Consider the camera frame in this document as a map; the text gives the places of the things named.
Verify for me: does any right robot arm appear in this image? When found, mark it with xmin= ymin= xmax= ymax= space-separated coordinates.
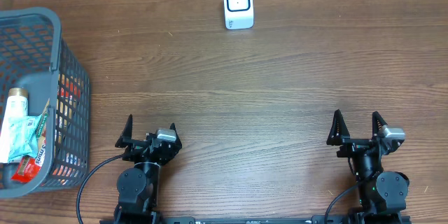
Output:
xmin=323 ymin=109 xmax=410 ymax=223

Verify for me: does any grey plastic mesh basket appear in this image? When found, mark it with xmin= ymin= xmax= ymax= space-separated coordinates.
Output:
xmin=1 ymin=7 xmax=90 ymax=199

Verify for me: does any white tube gold cap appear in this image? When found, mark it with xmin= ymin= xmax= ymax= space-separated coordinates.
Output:
xmin=1 ymin=87 xmax=28 ymax=163

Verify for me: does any orange spaghetti packet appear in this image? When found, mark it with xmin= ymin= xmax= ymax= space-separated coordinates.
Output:
xmin=33 ymin=73 xmax=82 ymax=187

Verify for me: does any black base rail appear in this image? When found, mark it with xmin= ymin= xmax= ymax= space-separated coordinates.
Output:
xmin=99 ymin=215 xmax=412 ymax=224

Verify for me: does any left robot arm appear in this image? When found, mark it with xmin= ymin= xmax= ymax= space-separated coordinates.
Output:
xmin=113 ymin=115 xmax=182 ymax=224

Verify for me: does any teal plastic packet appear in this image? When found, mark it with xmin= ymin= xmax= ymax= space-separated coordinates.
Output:
xmin=8 ymin=115 xmax=41 ymax=162

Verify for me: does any white barcode scanner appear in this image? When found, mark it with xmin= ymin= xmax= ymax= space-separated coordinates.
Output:
xmin=223 ymin=0 xmax=254 ymax=30

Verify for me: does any small orange snack packet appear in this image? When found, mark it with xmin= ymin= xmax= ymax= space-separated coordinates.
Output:
xmin=11 ymin=156 xmax=43 ymax=183

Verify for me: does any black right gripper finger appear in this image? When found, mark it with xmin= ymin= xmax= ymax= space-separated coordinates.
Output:
xmin=326 ymin=109 xmax=350 ymax=146
xmin=372 ymin=111 xmax=387 ymax=137

